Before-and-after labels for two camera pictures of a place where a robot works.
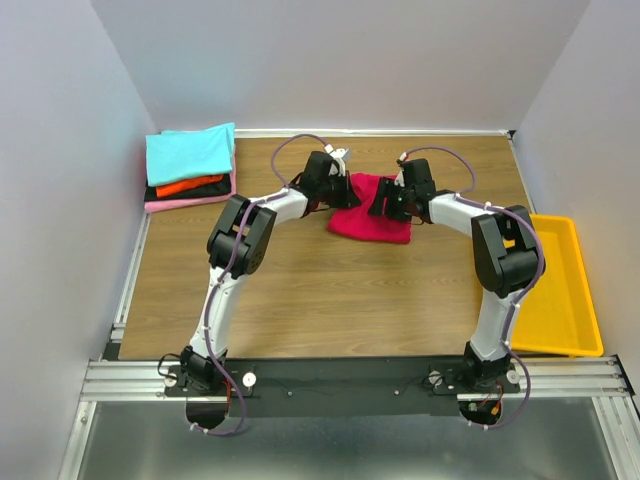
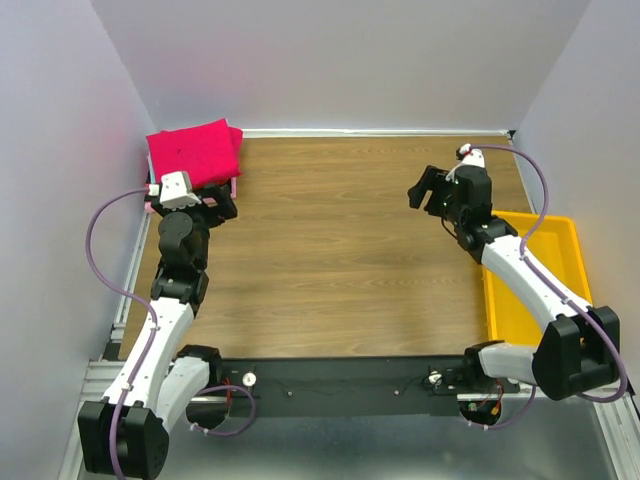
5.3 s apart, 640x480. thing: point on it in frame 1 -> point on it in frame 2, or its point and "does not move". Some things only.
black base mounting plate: [342, 386] does not move
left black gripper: [344, 189] -> [220, 201]
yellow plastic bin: [558, 315] does not move
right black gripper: [386, 203] -> [435, 190]
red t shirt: [358, 222] -> [209, 152]
